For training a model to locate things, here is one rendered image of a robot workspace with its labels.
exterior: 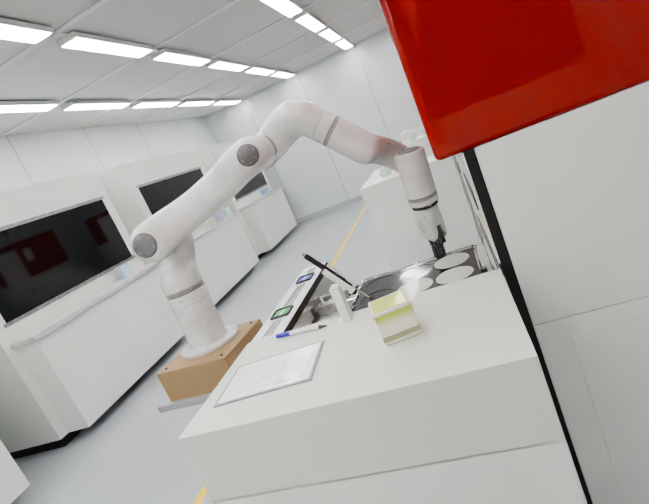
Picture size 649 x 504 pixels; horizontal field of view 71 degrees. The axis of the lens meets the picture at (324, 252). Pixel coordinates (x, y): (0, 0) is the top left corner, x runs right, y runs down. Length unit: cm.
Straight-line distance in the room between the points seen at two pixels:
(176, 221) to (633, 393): 119
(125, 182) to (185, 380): 441
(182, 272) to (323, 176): 808
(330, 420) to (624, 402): 68
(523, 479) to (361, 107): 858
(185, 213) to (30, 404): 309
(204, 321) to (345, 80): 804
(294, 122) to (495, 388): 85
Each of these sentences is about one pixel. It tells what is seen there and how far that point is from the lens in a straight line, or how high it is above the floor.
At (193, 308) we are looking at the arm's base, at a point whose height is 105.
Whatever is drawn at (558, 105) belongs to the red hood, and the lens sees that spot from 98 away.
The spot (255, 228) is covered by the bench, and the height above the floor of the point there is 50.
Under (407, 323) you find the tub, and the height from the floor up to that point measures 99.
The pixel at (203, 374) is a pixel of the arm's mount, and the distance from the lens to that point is 139.
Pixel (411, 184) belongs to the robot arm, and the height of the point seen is 115.
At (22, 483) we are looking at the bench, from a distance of 382.
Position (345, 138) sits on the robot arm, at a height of 133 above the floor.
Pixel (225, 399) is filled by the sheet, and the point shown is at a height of 97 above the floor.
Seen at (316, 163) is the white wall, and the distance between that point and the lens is 939.
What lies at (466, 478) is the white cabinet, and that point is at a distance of 84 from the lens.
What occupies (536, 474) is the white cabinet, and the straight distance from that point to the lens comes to 83.
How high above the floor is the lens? 134
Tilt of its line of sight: 12 degrees down
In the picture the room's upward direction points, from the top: 23 degrees counter-clockwise
